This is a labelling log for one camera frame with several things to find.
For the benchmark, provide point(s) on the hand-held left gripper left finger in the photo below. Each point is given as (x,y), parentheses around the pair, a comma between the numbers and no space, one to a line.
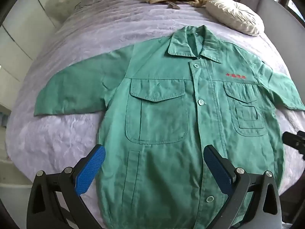
(91,169)

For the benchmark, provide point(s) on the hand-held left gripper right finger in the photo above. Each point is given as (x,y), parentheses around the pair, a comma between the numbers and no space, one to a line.
(218,169)

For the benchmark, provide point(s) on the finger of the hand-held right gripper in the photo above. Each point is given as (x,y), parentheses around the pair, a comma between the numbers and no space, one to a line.
(294,142)

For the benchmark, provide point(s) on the green work jacket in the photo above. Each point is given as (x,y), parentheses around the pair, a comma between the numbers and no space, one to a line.
(164,114)

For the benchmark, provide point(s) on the white pillow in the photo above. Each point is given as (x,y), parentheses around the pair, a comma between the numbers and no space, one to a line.
(236,16)

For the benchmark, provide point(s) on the white wardrobe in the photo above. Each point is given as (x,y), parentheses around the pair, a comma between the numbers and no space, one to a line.
(16,52)

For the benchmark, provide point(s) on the window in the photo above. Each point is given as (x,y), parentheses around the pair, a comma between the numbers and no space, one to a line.
(292,2)

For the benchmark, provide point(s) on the bed with lilac sheet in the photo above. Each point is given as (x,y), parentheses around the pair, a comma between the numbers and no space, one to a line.
(83,28)

